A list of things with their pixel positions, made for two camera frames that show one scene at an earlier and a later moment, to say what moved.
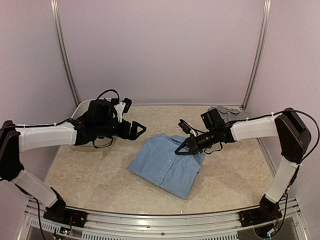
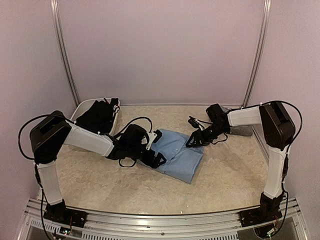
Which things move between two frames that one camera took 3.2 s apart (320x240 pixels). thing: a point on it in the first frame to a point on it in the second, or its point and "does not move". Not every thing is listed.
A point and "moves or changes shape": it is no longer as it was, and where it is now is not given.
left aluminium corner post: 55,16 does not move
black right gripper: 192,144 to 197,137
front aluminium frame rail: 36,225 does not move
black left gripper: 125,135 to 155,163
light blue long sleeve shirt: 157,162 moves or changes shape
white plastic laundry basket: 82,107 does not move
